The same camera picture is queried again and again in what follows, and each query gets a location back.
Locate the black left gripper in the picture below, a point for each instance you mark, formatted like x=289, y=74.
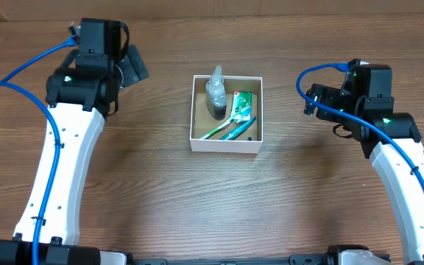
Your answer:
x=129, y=72

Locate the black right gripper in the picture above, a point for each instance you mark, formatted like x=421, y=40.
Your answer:
x=327, y=94

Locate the green toothbrush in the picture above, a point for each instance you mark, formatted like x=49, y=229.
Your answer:
x=225, y=123

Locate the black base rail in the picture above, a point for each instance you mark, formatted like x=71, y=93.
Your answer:
x=336, y=254

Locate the green soap packet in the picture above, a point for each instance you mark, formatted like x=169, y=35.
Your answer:
x=242, y=106

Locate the clear plastic bottle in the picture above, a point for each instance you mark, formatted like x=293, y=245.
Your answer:
x=216, y=94

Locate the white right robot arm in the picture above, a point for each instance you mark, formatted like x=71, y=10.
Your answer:
x=364, y=107

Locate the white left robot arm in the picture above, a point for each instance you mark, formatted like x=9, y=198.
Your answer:
x=81, y=94

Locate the teal toothpaste tube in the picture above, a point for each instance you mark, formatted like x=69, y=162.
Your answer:
x=235, y=133

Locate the white cardboard box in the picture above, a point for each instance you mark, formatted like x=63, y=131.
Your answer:
x=202, y=121

